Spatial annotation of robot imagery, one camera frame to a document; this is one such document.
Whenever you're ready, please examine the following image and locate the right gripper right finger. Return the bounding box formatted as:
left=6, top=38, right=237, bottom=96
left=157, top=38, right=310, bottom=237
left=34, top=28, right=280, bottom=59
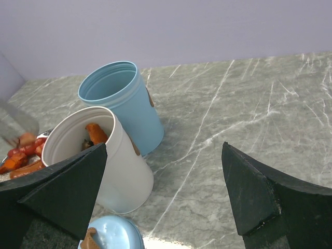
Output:
left=222, top=142, right=331, bottom=248

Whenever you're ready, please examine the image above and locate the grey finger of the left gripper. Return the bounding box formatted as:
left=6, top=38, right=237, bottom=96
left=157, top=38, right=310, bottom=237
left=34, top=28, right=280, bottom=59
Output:
left=1, top=99, right=39, bottom=145

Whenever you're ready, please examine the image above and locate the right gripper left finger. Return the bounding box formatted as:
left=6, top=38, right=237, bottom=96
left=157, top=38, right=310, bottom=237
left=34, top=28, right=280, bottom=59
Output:
left=1, top=144, right=107, bottom=248

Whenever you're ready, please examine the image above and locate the red sausage toy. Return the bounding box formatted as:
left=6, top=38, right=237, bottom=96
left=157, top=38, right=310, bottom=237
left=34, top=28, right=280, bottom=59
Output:
left=7, top=137, right=47, bottom=157

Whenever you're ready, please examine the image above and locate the brown sausage toy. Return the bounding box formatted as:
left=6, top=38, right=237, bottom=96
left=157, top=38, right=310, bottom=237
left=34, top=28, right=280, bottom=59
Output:
left=10, top=160, right=46, bottom=179

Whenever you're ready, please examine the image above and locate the speckled grey plate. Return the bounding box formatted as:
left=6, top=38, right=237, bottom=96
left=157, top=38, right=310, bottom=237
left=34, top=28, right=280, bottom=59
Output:
left=1, top=129, right=52, bottom=182

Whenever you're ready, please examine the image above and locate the white cylindrical container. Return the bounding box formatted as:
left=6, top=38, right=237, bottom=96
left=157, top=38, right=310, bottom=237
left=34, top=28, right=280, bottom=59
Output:
left=41, top=106, right=154, bottom=214

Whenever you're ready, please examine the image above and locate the orange carrot toy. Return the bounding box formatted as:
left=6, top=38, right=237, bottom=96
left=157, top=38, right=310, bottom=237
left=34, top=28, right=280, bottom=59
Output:
left=85, top=123, right=108, bottom=145

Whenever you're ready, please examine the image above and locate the blue cylindrical container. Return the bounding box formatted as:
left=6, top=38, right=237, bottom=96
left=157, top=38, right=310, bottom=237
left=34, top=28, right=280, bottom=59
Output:
left=78, top=61, right=164, bottom=155

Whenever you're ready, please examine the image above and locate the blue lid brown handle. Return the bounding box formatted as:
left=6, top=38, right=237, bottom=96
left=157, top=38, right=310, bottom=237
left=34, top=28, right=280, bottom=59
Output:
left=78, top=215, right=145, bottom=248

